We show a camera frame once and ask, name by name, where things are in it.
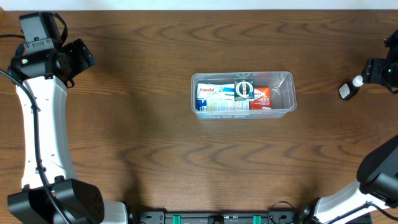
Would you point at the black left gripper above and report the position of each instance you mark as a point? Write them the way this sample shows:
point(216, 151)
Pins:
point(76, 66)

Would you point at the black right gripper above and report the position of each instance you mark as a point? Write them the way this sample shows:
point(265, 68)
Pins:
point(374, 71)

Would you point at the dark bottle white cap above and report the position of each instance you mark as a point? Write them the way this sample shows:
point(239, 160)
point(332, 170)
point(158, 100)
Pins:
point(351, 88)

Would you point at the red medicine box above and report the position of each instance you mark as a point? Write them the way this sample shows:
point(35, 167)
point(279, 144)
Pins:
point(261, 100)

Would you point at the dark green round-label box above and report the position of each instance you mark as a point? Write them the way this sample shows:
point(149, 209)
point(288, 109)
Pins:
point(243, 89)

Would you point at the blue KoolFever box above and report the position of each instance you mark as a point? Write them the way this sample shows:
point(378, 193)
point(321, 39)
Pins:
point(225, 107)

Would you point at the white Panadol box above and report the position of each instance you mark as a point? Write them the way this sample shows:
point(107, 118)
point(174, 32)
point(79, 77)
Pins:
point(215, 91)

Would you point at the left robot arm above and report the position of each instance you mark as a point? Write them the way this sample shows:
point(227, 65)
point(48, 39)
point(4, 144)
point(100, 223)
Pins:
point(43, 70)

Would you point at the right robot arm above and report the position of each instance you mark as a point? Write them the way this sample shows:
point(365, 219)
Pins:
point(375, 187)

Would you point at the clear plastic container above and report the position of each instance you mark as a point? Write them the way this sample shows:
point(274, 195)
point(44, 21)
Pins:
point(283, 99)

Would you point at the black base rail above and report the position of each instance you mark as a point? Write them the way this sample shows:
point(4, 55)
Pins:
point(160, 217)

